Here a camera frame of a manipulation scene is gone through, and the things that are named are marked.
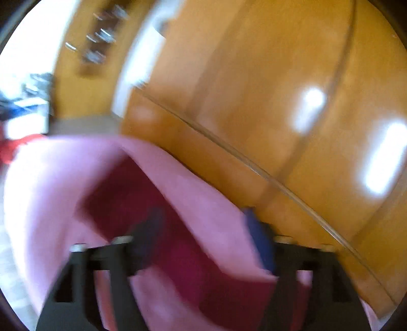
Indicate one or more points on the white and blue object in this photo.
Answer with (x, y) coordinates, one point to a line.
(25, 108)

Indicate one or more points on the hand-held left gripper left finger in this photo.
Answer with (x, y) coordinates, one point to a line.
(148, 237)

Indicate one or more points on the wooden wardrobe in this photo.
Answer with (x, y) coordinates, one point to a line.
(248, 79)

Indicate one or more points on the pink bed sheet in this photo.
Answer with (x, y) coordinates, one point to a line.
(47, 191)

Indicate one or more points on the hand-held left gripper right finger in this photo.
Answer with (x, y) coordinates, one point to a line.
(261, 243)

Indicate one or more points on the red cloth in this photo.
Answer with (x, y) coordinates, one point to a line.
(12, 149)

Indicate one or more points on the display shelf with trinkets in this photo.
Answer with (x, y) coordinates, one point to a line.
(98, 38)

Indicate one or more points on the maroon lace-trimmed garment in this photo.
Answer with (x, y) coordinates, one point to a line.
(190, 254)

